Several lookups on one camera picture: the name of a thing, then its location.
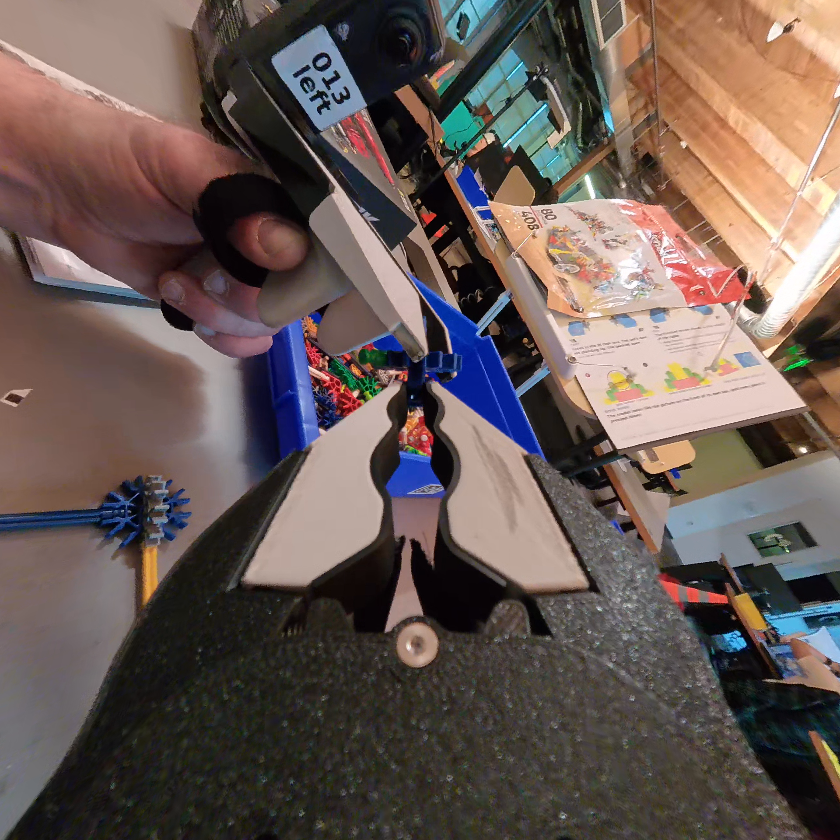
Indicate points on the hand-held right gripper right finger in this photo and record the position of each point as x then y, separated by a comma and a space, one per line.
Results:
512, 525

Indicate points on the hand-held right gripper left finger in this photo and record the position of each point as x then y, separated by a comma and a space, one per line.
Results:
321, 518

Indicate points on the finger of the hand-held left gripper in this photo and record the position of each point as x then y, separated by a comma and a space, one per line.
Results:
367, 269
436, 308

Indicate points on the blue snowflake connector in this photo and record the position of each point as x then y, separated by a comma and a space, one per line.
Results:
124, 512
176, 515
436, 362

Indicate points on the short green rod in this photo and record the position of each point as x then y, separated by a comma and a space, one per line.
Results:
373, 358

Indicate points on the blue parts bin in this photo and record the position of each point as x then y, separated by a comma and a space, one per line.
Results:
289, 394

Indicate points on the person's left hand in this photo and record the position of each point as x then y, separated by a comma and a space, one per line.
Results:
98, 177

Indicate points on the black pole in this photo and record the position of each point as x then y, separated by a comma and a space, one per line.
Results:
492, 59

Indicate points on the white document stand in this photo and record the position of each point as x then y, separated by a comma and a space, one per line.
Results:
538, 315

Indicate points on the teal container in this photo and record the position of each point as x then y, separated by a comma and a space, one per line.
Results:
459, 121

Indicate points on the pile of colourful construction pieces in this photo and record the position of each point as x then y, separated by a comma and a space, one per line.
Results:
334, 387

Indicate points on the empty blue bin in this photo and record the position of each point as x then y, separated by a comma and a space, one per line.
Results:
472, 190

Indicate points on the grey connector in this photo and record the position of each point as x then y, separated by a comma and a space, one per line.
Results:
154, 512

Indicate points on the orange traffic cone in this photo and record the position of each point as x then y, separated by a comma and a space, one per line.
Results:
695, 594

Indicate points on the printed instruction sheet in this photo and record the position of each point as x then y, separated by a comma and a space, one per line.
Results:
689, 394

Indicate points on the long blue rod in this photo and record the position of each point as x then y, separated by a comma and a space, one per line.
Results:
52, 520

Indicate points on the white instruction booklet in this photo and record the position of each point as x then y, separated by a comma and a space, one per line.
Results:
59, 269

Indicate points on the small paper scrap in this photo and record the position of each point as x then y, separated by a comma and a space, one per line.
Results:
14, 397

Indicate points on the white ventilation duct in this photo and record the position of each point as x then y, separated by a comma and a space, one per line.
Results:
807, 275

